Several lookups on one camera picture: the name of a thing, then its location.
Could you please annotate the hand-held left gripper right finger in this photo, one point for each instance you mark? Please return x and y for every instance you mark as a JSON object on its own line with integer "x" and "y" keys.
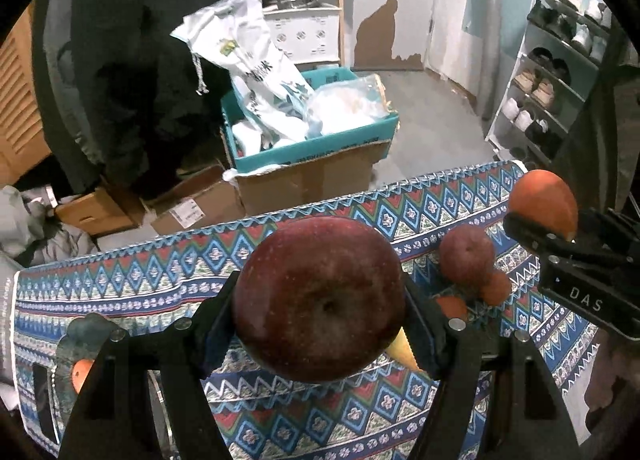
{"x": 425, "y": 340}

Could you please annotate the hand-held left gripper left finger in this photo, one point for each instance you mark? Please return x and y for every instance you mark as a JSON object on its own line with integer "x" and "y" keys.
{"x": 217, "y": 335}

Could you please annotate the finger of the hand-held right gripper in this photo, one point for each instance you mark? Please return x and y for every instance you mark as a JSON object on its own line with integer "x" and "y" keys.
{"x": 537, "y": 235}
{"x": 610, "y": 229}

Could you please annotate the red apple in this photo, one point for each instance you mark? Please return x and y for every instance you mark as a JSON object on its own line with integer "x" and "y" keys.
{"x": 320, "y": 300}
{"x": 467, "y": 255}

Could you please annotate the green glass plate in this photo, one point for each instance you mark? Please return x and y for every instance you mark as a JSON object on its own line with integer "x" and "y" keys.
{"x": 82, "y": 335}

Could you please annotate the person's right hand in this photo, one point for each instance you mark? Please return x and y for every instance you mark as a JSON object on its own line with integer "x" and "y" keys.
{"x": 617, "y": 375}

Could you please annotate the blue patterned tablecloth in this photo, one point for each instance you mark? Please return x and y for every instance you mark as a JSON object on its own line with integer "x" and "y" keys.
{"x": 150, "y": 275}

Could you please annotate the small labelled cardboard box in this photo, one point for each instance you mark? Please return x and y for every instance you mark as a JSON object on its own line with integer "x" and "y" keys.
{"x": 195, "y": 207}

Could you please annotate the white shoe rack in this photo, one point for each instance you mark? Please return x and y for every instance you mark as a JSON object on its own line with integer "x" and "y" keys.
{"x": 520, "y": 69}

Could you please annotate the low wooden drawer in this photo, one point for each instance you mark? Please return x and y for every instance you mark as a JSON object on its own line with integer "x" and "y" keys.
{"x": 100, "y": 212}

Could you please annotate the large cardboard box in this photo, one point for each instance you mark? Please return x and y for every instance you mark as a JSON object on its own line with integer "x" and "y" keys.
{"x": 310, "y": 179}

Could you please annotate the grey clothing pile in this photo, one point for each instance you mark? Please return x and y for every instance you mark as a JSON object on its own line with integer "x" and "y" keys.
{"x": 35, "y": 230}

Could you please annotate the grey vertical pipe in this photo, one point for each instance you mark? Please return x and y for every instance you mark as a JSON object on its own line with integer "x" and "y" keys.
{"x": 489, "y": 29}

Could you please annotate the grey tote bag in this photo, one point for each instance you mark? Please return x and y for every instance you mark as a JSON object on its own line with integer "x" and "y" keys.
{"x": 6, "y": 320}

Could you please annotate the clear plastic bag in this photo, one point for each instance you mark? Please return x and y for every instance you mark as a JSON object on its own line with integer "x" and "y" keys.
{"x": 350, "y": 102}

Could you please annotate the white printed rice bag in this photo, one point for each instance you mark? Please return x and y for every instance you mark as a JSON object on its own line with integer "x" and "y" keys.
{"x": 250, "y": 59}

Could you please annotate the black coat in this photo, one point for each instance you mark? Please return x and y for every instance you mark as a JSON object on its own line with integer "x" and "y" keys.
{"x": 140, "y": 64}

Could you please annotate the wooden louvered wardrobe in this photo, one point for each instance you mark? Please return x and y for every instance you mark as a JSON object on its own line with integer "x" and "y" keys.
{"x": 20, "y": 104}

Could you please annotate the white perforated basket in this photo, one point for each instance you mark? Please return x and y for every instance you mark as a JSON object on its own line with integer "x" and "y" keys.
{"x": 305, "y": 34}

